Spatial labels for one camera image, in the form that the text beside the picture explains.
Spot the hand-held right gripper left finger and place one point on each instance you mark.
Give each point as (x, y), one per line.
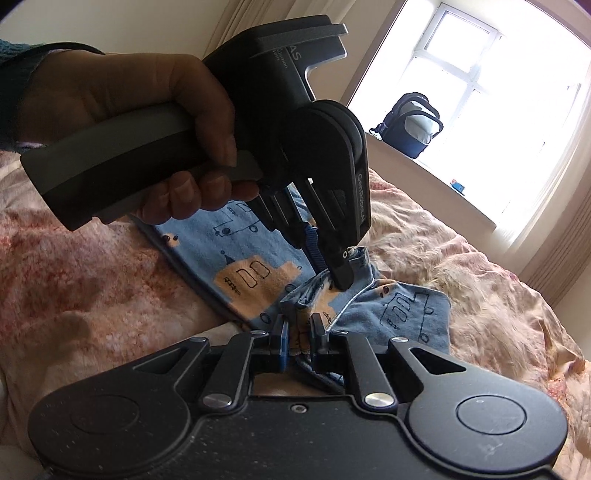
(282, 342)

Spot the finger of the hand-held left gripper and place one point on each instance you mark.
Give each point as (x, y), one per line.
(339, 258)
(295, 221)

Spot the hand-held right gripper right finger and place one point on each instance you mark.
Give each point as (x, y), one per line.
(318, 338)

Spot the blue printed pants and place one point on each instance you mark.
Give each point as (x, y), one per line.
(258, 258)

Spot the person's left forearm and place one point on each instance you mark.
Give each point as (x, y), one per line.
(21, 64)

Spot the person's left hand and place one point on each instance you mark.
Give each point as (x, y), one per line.
(115, 87)

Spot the dark blue backpack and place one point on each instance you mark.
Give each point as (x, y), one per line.
(413, 124)

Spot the small blue box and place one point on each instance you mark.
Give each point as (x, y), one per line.
(458, 184)

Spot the pink floral bed blanket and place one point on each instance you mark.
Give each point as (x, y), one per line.
(92, 286)

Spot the white framed window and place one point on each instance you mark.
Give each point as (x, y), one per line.
(498, 92)

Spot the white sheer curtain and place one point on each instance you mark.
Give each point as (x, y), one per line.
(549, 194)

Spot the beige curtain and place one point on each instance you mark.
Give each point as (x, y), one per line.
(561, 267)

